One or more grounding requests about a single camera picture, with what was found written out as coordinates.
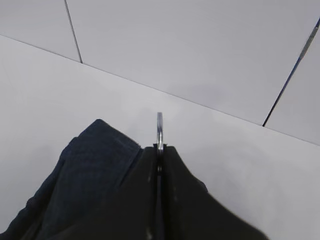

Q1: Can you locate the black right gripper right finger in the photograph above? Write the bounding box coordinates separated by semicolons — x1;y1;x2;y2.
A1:
161;146;268;240

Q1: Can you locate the silver zipper pull ring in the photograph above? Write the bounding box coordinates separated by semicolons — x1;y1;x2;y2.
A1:
152;111;168;181

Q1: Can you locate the dark navy lunch bag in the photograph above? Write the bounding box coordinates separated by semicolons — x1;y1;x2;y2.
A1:
0;119;142;240

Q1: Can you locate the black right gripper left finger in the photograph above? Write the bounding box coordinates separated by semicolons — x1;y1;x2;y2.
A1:
21;146;161;240

